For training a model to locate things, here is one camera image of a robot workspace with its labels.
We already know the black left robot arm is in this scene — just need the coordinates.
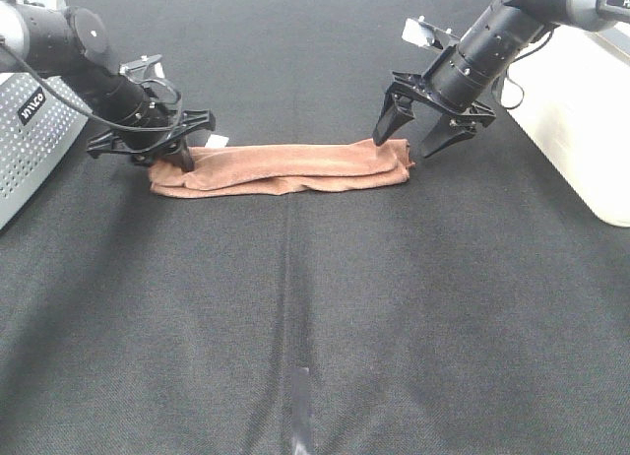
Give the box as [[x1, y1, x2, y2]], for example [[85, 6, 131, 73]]
[[1, 0, 216, 171]]

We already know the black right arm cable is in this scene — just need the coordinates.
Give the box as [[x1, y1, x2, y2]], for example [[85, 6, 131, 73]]
[[489, 26, 555, 110]]

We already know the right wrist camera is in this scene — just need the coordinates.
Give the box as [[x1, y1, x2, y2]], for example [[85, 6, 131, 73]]
[[401, 16, 459, 51]]

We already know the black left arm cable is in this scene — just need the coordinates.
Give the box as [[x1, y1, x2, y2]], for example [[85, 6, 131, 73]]
[[0, 35, 183, 134]]

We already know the grey perforated laundry basket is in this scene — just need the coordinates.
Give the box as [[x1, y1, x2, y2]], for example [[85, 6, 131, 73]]
[[0, 0, 90, 231]]

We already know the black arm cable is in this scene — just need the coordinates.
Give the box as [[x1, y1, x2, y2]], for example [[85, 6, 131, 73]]
[[0, 35, 183, 134], [489, 26, 555, 110]]

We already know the brown towel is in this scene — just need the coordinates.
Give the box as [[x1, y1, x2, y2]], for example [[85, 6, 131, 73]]
[[149, 138, 414, 199]]

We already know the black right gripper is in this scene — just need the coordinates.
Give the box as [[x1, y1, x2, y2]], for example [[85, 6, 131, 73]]
[[372, 45, 496, 158]]

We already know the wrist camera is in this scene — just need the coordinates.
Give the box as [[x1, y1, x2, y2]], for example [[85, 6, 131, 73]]
[[119, 54, 165, 83], [401, 16, 459, 51]]

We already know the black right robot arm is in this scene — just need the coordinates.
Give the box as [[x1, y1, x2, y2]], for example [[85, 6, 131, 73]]
[[372, 0, 629, 158]]

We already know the white plastic storage bin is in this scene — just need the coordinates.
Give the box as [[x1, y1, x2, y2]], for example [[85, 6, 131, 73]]
[[500, 23, 629, 228]]

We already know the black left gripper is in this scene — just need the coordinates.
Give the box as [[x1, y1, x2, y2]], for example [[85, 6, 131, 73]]
[[87, 79, 216, 172]]

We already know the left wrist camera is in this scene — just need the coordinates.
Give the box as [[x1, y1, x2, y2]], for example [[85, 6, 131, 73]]
[[119, 54, 165, 83]]

